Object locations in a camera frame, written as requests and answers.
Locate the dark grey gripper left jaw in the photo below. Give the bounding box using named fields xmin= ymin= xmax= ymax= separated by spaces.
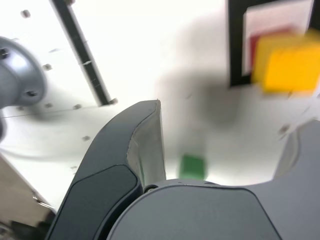
xmin=46 ymin=99 xmax=167 ymax=240

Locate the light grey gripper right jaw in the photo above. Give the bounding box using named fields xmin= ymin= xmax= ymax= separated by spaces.
xmin=106 ymin=119 xmax=320 ymax=240

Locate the green cube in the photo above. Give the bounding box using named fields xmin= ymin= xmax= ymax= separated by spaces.
xmin=177 ymin=153 xmax=208 ymax=180

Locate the yellow cube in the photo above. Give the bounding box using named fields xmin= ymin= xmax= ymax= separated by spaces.
xmin=252 ymin=28 xmax=320 ymax=95

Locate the red cube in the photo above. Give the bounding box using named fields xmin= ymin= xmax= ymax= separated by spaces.
xmin=248 ymin=28 xmax=298 ymax=76

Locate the black tape square outline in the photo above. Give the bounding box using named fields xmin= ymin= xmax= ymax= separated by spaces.
xmin=226 ymin=0 xmax=316 ymax=89

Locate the black tape strip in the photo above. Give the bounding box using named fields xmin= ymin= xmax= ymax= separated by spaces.
xmin=51 ymin=0 xmax=112 ymax=106

